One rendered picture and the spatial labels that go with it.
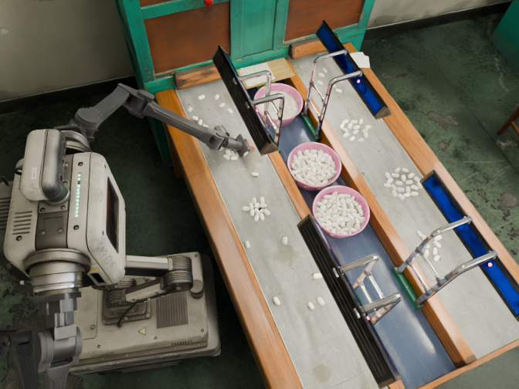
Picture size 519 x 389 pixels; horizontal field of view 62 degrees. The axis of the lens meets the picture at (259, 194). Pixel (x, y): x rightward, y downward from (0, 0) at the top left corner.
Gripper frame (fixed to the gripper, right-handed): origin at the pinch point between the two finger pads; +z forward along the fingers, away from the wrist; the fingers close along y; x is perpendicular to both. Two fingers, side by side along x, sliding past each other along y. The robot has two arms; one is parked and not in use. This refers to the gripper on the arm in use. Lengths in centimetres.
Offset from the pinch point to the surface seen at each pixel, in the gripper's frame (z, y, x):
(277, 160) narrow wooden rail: 6.1, -11.6, -6.0
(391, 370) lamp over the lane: -25, -118, -25
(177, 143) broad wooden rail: -27.0, 15.6, 21.7
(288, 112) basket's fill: 23.0, 17.1, -16.3
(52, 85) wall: -35, 144, 106
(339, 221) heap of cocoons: 18, -53, -13
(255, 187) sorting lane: -4.3, -20.7, 6.0
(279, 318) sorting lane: -16, -83, 16
